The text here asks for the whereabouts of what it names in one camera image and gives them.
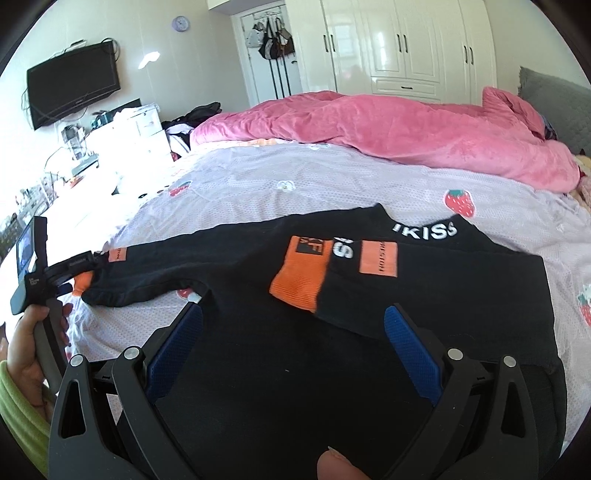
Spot brown hanging bag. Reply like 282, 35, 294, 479
277, 18, 296, 57

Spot person's left forearm green sleeve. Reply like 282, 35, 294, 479
0, 359, 52, 477

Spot white door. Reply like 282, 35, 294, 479
231, 9, 338, 109

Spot person's left hand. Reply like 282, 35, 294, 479
7, 302, 75, 408

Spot pile of dark clothes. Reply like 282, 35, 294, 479
161, 102, 223, 153

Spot grey quilted headboard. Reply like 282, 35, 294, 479
517, 67, 591, 155

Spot white drawer cabinet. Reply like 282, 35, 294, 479
124, 104, 172, 161

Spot black wall television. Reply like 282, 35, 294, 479
26, 41, 122, 131

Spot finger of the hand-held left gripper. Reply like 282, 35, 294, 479
46, 253, 112, 289

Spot lilac strawberry print bed sheet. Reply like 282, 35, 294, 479
60, 138, 591, 462

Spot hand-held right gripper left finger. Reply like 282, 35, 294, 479
48, 302, 204, 480

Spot person's right hand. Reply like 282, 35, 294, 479
316, 450, 370, 480

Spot black hanging straps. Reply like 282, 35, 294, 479
269, 55, 293, 100

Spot black sweater orange patches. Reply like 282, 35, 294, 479
82, 203, 568, 480

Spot white desk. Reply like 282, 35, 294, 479
0, 138, 155, 268

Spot pink fleece blanket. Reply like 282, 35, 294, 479
190, 87, 581, 195

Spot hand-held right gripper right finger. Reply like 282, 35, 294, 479
383, 302, 548, 480

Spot black hanging bag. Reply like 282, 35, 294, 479
257, 19, 282, 60

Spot white glossy wardrobe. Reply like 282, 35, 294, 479
321, 0, 497, 104

